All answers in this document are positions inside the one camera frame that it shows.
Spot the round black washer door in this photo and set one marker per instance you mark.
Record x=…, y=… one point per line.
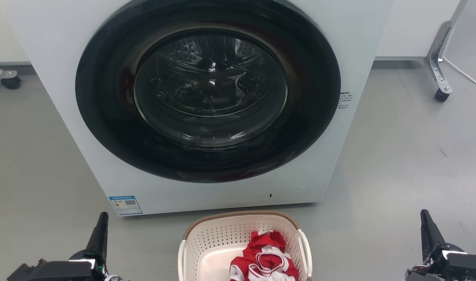
x=105, y=117

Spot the round filter cover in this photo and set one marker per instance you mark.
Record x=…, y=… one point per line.
x=288, y=194

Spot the blue energy label sticker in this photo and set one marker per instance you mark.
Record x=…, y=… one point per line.
x=125, y=205

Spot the narrow white partition panel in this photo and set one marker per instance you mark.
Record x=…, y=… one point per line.
x=1, y=35

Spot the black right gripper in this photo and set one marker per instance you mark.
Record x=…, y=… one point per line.
x=462, y=267

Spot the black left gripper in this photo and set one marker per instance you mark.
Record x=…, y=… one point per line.
x=58, y=270

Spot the cream perforated laundry basket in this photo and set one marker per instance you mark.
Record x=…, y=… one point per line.
x=222, y=236

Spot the printed text sticker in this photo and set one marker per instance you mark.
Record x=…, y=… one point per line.
x=344, y=100

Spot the short metal caster leg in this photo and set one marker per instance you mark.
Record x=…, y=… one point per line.
x=5, y=76

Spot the white front-load washing machine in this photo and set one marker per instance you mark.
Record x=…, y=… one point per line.
x=58, y=58

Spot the wide white partition panel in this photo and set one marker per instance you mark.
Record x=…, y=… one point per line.
x=409, y=27

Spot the long metal caster leg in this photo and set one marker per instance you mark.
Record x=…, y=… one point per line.
x=437, y=58

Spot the red and white garment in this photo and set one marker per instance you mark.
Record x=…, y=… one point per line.
x=267, y=263

